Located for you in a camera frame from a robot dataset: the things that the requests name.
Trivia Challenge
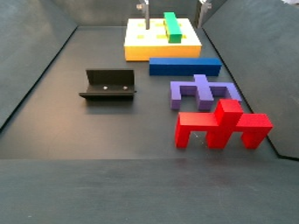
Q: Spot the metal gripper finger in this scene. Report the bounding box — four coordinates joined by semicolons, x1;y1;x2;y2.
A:
136;0;150;29
198;0;211;27

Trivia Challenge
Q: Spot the blue long block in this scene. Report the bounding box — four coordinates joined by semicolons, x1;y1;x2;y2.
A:
150;58;222;76

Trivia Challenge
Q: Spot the yellow slotted board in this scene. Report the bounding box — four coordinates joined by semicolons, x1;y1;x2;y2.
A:
124;18;202;61

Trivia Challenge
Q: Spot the green long block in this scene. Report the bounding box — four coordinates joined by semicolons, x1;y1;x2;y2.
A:
163;12;183;44

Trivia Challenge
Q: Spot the purple branched block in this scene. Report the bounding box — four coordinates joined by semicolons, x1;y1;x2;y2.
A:
171;74;242;110

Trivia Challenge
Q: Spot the red branched block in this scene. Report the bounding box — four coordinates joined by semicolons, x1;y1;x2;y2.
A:
175;99;274;149

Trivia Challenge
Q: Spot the black angle bracket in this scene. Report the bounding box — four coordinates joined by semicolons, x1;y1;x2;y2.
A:
79;68;136;101

